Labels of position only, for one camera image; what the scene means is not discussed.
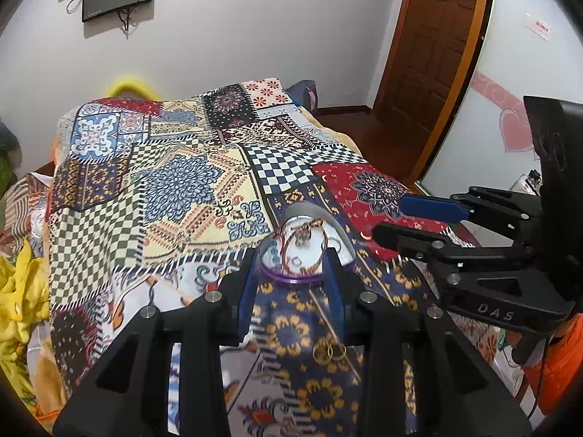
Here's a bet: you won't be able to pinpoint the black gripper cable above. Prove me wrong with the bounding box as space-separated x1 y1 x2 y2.
529 328 553 420

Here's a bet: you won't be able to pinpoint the dark purple bag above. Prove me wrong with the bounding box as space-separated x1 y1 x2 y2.
287 79 320 113

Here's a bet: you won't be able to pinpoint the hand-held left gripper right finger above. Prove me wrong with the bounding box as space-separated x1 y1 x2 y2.
319 247 533 437

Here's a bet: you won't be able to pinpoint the gold hoop earrings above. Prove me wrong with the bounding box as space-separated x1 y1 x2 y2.
313 340 347 365

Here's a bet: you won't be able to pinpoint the small pink heart sticker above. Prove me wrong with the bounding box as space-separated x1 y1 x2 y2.
498 108 541 153

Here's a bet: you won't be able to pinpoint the pink paper note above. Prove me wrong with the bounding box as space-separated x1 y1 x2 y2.
524 11 555 43

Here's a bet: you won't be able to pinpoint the purple heart-shaped tin box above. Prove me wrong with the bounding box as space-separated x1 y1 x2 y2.
255 203 357 286

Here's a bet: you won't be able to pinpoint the dark grey cushion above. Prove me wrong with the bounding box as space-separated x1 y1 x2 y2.
0 118 21 169

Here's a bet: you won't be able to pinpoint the brown striped bedsheet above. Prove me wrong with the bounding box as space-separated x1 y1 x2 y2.
0 173 53 258

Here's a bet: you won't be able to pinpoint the yellow fleece blanket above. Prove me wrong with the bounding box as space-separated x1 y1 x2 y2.
291 100 365 153

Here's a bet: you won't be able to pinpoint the person's right forearm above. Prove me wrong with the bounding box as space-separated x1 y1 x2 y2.
501 314 583 415

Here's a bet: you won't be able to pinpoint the patchwork printed blanket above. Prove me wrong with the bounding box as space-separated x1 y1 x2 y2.
46 77 502 437

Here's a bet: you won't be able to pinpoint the brown beaded bracelet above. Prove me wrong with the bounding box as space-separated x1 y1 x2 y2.
298 225 329 279

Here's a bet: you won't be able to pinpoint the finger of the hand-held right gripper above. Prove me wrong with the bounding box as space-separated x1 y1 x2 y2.
399 185 544 238
372 222 531 293

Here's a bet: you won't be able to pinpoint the bangles and bracelets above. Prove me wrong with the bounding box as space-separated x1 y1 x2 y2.
271 221 320 274

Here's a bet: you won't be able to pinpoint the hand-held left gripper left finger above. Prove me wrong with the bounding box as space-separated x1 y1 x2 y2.
52 247 261 437

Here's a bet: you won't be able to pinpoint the brown wooden door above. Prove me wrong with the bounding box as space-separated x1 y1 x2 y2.
377 0 484 136
403 0 497 185

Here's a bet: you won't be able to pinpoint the yellow cloth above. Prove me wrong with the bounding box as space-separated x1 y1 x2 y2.
0 241 51 420

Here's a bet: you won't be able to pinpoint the black monitor cable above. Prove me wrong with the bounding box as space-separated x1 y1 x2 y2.
117 5 138 34

